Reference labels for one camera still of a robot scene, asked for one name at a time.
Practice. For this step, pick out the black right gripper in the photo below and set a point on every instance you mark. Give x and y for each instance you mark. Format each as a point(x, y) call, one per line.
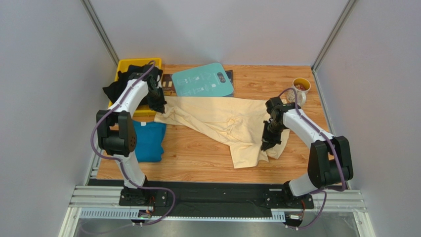
point(271, 134)

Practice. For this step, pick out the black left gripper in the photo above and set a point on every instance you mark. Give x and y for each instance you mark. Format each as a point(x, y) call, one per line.
point(159, 106)

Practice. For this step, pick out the cream t-shirt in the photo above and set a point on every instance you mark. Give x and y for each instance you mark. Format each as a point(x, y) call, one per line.
point(235, 122)

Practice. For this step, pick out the blue t-shirt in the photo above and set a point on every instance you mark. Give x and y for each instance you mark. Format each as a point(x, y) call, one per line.
point(150, 136)

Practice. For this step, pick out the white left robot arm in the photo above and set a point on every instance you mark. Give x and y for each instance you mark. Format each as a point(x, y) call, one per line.
point(114, 137)

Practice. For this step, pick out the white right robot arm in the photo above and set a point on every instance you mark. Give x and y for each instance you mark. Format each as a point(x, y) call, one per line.
point(329, 163)

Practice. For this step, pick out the dark Edward Tulane book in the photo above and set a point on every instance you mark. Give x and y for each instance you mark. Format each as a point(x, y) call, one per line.
point(167, 85)

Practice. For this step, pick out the black t-shirt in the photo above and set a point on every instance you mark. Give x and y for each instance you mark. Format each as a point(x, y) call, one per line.
point(115, 89)

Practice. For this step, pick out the teal folding board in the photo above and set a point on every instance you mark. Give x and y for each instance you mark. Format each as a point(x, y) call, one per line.
point(209, 80)

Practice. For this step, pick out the white patterned mug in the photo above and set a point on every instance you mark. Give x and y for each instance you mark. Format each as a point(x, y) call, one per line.
point(298, 93)

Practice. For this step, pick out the dark blue book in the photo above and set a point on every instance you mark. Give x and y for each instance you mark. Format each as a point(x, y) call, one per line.
point(230, 77)

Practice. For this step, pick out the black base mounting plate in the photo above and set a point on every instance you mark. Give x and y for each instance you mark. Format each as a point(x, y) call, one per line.
point(212, 200)

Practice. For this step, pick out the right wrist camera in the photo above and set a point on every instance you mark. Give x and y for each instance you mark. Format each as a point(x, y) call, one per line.
point(274, 103)

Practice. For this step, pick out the left aluminium frame post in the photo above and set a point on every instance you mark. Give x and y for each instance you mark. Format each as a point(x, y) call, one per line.
point(89, 8)

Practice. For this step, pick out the aluminium frame post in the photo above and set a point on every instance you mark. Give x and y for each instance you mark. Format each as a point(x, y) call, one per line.
point(350, 5)
point(89, 8)

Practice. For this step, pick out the aluminium front frame rail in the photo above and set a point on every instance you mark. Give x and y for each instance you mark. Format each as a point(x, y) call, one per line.
point(102, 202)

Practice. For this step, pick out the right aluminium frame post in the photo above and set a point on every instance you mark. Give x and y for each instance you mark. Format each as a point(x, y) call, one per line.
point(350, 5)

